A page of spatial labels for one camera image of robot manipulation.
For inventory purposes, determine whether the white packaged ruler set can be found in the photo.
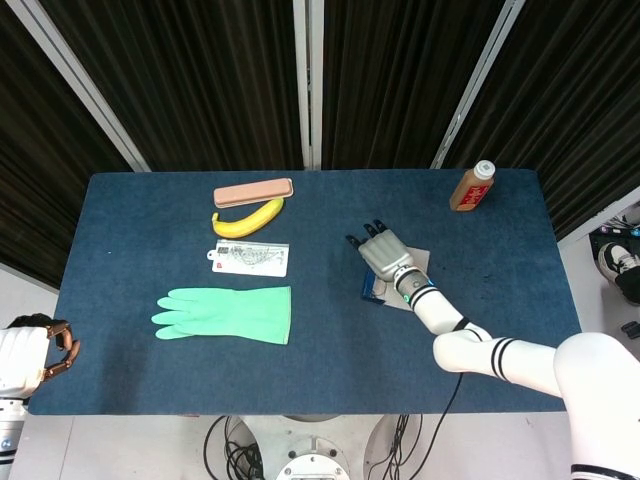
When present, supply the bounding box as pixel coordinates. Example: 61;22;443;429
206;239;290;278

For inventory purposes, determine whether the grey round robot base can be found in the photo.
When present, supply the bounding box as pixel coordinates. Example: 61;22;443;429
239;413;401;480

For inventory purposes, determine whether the green rubber glove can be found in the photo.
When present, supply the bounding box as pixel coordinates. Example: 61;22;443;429
151;286;292;346

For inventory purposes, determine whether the dark pleated curtain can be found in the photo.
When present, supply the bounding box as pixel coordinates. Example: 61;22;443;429
444;0;640;241
0;0;134;289
39;0;305;173
322;0;506;170

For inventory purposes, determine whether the white copper left robot hand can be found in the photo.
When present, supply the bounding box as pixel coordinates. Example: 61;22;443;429
0;313;81;399

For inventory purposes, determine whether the brown juice bottle red label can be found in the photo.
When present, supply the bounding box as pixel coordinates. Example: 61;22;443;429
448;159;497;213

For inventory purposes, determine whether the blue velvet table cover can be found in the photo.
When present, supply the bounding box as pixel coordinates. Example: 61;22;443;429
27;168;584;416

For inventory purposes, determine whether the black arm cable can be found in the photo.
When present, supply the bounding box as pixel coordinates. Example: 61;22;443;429
424;372;464;451

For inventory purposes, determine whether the black and white sneaker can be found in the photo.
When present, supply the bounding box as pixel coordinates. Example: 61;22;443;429
597;242;640;306

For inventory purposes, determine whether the blue glasses case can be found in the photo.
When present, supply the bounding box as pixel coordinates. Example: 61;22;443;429
360;244;433;312

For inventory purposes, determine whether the pink pencil case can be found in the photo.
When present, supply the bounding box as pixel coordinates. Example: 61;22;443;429
213;177;295;208

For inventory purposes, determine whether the yellow banana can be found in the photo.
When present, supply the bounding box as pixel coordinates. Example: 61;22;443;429
211;197;285;239

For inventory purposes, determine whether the black cable bundle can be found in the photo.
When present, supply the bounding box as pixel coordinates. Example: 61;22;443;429
364;413;426;480
203;414;266;480

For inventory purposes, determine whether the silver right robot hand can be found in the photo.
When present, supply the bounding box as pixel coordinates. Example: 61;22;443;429
344;218;416;282

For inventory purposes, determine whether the white frame post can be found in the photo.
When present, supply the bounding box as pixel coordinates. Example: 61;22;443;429
292;0;325;170
557;184;640;247
430;0;526;170
4;0;151;173

